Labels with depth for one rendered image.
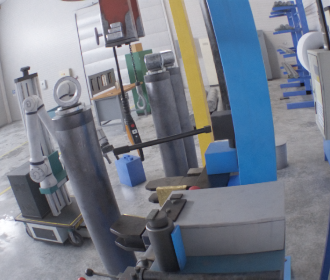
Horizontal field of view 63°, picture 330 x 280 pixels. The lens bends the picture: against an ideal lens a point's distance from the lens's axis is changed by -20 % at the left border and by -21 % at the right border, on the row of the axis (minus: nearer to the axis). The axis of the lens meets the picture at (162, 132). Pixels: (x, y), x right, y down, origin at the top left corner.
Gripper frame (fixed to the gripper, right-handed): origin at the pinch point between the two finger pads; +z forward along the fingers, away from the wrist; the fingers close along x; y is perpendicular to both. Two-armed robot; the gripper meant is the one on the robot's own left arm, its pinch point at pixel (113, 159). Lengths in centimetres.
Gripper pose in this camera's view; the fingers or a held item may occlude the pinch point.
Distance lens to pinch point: 300.7
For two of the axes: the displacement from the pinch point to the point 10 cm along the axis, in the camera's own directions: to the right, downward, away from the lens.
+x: 4.5, -2.0, 8.7
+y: 7.4, -4.5, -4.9
